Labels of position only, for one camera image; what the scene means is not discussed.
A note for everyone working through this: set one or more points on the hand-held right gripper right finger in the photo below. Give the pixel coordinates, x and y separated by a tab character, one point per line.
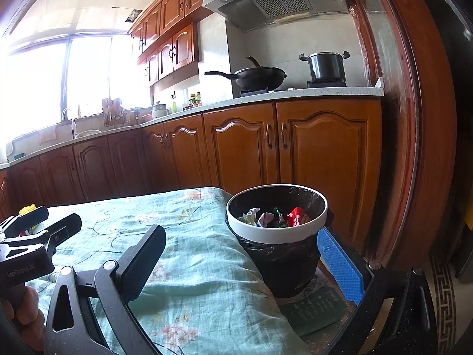
340	262

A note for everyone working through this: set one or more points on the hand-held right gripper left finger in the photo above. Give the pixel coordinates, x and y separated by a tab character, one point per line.
144	266

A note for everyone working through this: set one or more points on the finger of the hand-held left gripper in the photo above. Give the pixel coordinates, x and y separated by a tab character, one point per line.
64	227
35	216

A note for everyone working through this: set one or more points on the white-rimmed black trash bin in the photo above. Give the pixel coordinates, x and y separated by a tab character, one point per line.
281	266

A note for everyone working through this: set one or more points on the red snack bag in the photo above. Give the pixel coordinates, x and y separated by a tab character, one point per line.
299	216

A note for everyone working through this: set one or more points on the green snack bag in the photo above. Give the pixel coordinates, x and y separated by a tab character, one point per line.
281	218

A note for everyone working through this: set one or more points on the white tissue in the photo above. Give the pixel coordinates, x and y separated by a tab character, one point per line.
247	217

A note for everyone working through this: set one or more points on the person's left hand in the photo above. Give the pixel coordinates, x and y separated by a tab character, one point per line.
26	314

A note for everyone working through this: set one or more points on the yellow foam fruit net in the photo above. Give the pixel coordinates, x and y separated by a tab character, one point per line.
27	209

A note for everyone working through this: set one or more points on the teal floral tablecloth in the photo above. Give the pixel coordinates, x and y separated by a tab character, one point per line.
192	266

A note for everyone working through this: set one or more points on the green booklet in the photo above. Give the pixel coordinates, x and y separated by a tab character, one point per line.
314	310

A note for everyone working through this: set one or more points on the white dish towel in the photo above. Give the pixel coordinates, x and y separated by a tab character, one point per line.
47	133

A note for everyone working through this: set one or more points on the white basin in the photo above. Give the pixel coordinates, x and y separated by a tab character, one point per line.
88	134

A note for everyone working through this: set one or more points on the chrome faucet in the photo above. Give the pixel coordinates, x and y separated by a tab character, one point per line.
65	112

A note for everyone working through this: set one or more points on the utensil rack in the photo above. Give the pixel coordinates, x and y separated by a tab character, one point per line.
112	111

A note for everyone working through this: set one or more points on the white lidded pot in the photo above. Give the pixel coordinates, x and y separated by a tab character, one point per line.
160	111

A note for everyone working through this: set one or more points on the wooden base cabinets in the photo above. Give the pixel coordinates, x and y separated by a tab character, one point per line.
240	148

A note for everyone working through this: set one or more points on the kitchen window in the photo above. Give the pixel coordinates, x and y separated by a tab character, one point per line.
88	74

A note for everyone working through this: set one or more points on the row of condiment bottles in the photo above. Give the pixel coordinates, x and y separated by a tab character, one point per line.
194	101

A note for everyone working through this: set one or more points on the stone kitchen countertop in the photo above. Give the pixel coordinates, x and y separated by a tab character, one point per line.
295	94

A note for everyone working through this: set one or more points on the gas stove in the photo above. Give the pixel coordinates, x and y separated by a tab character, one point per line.
329	83

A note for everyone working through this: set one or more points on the black stock pot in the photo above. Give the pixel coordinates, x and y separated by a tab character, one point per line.
325	66

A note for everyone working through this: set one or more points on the black wok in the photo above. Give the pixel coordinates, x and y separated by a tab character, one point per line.
258	75

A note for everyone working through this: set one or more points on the wooden upper cabinets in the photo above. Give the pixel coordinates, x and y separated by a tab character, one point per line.
173	3

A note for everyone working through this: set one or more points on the steel range hood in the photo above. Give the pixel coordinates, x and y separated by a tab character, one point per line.
236	3

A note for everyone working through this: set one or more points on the wooden door frame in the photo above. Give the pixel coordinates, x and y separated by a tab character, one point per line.
399	118

